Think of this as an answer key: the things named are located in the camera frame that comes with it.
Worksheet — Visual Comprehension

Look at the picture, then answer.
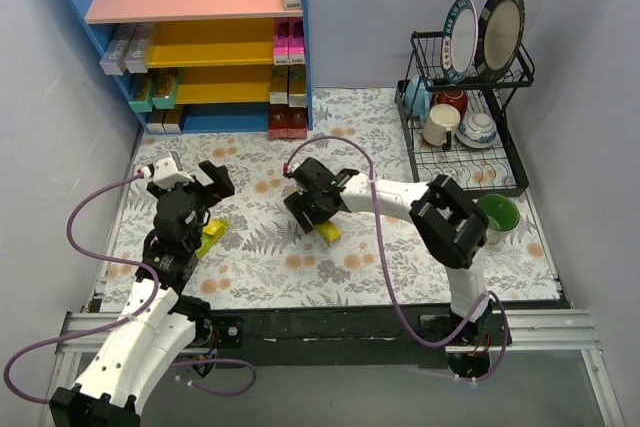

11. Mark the yellow toothpaste box front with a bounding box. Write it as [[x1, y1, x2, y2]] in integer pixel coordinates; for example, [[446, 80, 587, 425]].
[[196, 218, 229, 260]]

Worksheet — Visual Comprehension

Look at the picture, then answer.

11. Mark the silver purple toothpaste box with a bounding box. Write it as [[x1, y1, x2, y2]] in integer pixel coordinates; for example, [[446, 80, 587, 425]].
[[146, 108, 166, 134]]

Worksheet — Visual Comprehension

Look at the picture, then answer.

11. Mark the silver blue R.O box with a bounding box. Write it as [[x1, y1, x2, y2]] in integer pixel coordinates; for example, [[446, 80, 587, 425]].
[[288, 65, 307, 108]]

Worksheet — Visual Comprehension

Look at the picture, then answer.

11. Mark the pink toothpaste box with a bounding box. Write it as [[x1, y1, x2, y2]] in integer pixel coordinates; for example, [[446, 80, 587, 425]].
[[272, 18, 290, 66], [288, 18, 306, 65]]

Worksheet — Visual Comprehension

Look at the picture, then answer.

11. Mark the plain silver toothpaste box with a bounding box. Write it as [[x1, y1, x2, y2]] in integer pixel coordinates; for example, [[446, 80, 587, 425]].
[[99, 23, 136, 76]]

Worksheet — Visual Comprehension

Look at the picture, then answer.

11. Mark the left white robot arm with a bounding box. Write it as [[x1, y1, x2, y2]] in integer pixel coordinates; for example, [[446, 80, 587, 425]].
[[49, 152, 235, 426]]

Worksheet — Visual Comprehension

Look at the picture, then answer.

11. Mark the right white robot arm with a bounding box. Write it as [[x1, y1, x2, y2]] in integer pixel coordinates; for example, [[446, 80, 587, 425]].
[[283, 157, 491, 348]]

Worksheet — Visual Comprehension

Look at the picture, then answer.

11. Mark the blue shelf with coloured boards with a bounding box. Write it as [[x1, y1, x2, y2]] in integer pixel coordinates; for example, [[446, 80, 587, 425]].
[[68, 0, 313, 136]]

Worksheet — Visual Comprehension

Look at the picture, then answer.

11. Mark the floral table mat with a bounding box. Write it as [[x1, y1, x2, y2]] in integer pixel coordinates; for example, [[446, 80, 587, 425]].
[[98, 86, 562, 312]]

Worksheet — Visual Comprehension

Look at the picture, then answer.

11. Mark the light blue cup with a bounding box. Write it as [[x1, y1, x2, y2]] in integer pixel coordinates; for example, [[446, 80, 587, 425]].
[[403, 74, 432, 121]]

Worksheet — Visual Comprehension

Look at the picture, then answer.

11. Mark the red ceramic bowl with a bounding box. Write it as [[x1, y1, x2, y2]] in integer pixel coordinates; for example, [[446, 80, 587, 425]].
[[432, 90, 468, 118]]

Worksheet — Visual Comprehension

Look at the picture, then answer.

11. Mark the blue and white bowl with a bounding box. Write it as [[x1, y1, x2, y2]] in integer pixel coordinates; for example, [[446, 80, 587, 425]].
[[456, 112, 498, 149]]

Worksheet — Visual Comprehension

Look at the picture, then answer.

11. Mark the green mug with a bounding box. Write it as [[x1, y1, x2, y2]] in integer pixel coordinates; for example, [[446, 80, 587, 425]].
[[477, 194, 520, 245]]

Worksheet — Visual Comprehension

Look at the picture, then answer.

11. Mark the white plate with green rim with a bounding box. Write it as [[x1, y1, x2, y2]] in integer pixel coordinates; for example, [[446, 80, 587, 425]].
[[441, 0, 478, 85]]

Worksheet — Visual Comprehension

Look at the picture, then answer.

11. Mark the dark rimmed grey plate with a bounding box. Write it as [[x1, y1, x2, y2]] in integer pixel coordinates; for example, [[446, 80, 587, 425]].
[[474, 0, 525, 82]]

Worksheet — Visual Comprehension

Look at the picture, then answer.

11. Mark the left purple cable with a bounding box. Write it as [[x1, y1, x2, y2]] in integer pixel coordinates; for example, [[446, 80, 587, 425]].
[[2, 169, 257, 406]]

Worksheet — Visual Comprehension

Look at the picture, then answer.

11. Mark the purple cable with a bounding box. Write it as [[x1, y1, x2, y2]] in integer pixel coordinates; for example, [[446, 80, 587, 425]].
[[282, 135, 512, 381], [2, 169, 257, 406]]

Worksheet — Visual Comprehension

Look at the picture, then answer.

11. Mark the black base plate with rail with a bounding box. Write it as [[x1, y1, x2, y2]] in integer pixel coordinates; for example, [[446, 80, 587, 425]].
[[39, 304, 626, 427]]

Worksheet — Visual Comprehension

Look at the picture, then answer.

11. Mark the cream mug with dark handle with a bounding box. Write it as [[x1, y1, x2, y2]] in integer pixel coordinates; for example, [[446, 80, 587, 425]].
[[422, 104, 461, 151]]

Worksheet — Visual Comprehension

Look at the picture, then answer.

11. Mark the black wire dish rack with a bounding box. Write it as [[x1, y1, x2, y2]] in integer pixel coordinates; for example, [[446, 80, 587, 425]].
[[395, 31, 535, 198]]

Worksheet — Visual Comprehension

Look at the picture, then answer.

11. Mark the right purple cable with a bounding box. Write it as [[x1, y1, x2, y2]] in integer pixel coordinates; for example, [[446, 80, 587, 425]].
[[282, 135, 512, 381]]

